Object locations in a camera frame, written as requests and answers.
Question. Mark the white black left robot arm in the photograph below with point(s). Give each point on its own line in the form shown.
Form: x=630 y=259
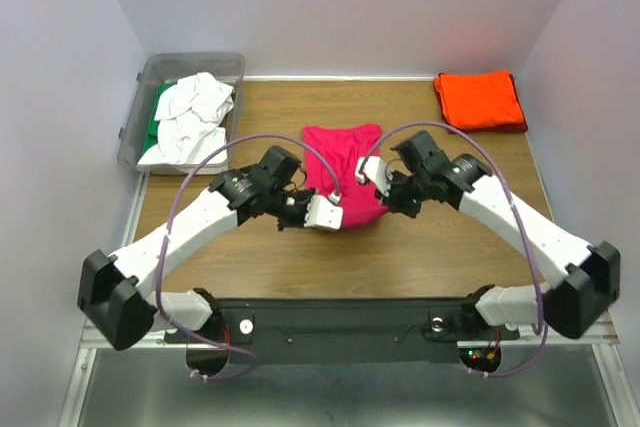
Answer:
x=118 y=292

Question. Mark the pink t shirt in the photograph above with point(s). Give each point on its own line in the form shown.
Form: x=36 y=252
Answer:
x=342 y=148

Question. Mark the clear plastic bin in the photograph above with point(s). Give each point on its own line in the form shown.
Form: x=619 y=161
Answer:
x=228 y=68

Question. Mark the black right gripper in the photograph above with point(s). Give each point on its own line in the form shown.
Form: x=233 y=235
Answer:
x=393 y=204

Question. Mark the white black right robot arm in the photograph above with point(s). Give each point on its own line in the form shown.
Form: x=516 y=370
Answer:
x=575 y=282

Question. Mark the white t shirt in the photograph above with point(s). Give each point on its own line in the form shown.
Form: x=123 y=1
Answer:
x=186 y=121

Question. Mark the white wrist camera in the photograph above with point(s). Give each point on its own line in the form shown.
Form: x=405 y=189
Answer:
x=322 y=214
x=374 y=170

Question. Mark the dark red folded t shirt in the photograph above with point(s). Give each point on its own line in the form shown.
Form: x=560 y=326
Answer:
x=500 y=128

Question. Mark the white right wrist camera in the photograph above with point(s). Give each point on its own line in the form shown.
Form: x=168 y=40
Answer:
x=374 y=170

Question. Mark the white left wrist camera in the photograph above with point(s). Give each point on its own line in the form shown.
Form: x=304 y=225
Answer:
x=322 y=214

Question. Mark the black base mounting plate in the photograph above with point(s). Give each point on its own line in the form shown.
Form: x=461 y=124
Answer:
x=332 y=331

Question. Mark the small electronics board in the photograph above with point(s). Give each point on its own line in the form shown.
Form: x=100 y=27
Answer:
x=485 y=355

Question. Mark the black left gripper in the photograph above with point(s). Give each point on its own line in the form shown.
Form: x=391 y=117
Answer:
x=300 y=221

